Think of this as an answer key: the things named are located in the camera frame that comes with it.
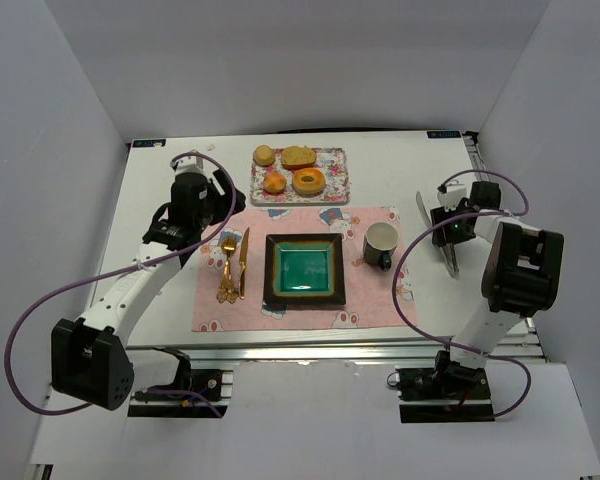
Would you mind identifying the steel tongs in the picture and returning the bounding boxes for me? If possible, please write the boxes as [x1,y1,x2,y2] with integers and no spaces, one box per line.
[414,191,460,279]

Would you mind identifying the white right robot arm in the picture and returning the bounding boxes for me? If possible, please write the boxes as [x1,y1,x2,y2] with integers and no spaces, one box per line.
[428,181,564,382]

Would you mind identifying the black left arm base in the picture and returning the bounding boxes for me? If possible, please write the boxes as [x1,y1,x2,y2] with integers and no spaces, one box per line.
[128,348,233,419]

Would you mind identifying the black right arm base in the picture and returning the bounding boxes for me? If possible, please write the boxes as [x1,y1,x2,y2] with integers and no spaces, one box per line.
[386,368,495,424]

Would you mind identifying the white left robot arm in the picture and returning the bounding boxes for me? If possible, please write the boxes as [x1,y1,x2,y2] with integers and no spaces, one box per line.
[51,163,245,411]

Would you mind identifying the brown bread slice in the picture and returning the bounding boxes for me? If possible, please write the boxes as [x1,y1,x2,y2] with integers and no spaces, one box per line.
[281,146,317,170]

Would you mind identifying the round orange bun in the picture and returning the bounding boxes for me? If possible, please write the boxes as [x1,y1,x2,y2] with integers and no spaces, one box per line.
[263,171,287,195]

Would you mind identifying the small round muffin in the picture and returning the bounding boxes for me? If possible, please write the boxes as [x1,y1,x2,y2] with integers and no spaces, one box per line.
[253,145,275,167]

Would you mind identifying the gold knife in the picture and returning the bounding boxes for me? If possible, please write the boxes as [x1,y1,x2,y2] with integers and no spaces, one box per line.
[238,227,250,299]

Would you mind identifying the dark green mug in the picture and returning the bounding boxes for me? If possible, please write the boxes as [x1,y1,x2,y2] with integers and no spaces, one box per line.
[363,222,400,272]

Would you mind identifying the pink cartoon placemat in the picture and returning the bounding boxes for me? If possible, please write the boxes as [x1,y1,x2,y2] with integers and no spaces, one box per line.
[192,206,402,333]

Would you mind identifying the gold fork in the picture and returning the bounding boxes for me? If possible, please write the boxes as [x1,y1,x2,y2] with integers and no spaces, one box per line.
[216,237,237,303]

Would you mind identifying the square teal black plate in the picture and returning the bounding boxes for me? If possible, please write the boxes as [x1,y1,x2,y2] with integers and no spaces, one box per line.
[263,233,346,307]

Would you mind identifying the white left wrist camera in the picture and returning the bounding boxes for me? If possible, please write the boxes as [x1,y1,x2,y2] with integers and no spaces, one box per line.
[169,150,204,176]

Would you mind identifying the glazed ring doughnut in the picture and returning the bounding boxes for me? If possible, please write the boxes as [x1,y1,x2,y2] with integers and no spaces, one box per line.
[292,168,326,196]

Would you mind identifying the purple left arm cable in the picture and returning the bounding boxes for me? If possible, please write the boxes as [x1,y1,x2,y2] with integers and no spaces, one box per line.
[4,151,238,416]

